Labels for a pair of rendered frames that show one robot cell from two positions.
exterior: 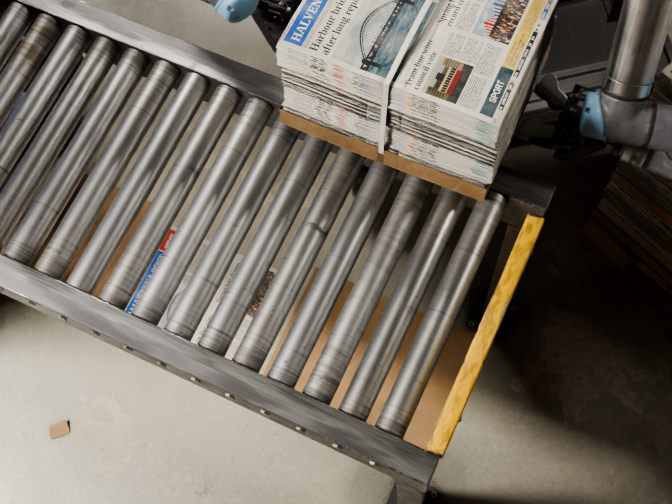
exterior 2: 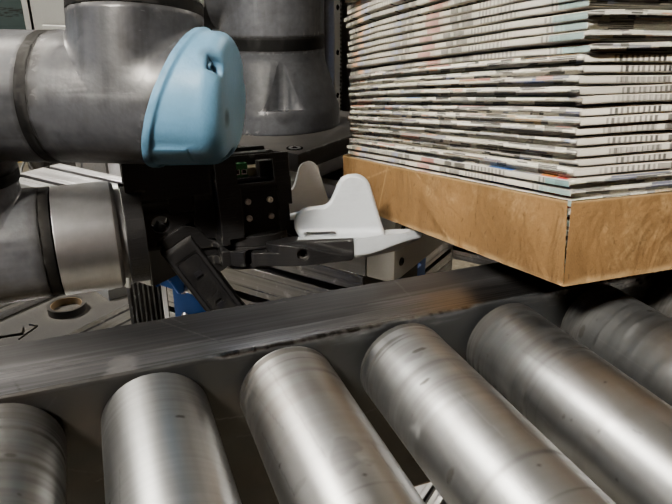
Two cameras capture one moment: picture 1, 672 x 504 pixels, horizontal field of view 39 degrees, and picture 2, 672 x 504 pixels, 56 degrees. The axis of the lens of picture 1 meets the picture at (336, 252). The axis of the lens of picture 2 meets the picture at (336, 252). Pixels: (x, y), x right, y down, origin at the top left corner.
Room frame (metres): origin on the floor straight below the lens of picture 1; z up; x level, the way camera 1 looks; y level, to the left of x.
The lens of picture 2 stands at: (0.72, 0.35, 0.96)
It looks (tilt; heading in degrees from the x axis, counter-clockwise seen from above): 23 degrees down; 303
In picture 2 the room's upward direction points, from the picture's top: straight up
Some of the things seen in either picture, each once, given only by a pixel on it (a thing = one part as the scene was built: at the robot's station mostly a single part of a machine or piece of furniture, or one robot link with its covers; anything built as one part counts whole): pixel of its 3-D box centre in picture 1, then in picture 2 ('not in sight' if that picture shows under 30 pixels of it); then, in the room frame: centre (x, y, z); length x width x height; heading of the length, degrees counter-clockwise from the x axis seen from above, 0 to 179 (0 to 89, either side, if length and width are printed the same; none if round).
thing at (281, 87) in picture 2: not in sight; (274, 79); (1.19, -0.24, 0.87); 0.15 x 0.15 x 0.10
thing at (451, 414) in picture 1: (488, 331); not in sight; (0.35, -0.21, 0.81); 0.43 x 0.03 x 0.02; 144
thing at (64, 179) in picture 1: (79, 154); not in sight; (0.82, 0.42, 0.77); 0.47 x 0.05 x 0.05; 144
